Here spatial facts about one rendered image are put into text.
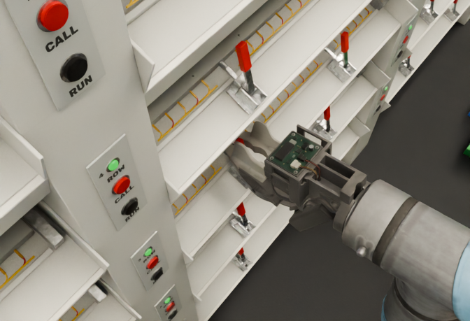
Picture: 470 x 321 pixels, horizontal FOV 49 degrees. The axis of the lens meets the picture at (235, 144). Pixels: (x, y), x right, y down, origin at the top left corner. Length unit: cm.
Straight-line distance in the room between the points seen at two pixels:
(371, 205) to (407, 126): 99
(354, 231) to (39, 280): 34
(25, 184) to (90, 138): 5
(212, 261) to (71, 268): 43
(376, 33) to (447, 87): 74
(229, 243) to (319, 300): 41
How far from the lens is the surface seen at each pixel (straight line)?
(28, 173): 38
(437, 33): 163
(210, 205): 77
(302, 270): 132
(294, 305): 130
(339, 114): 111
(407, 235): 60
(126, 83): 38
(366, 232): 61
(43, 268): 55
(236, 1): 46
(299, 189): 63
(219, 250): 95
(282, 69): 66
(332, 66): 92
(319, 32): 71
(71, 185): 41
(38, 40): 30
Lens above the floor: 124
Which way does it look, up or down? 58 degrees down
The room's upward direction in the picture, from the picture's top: straight up
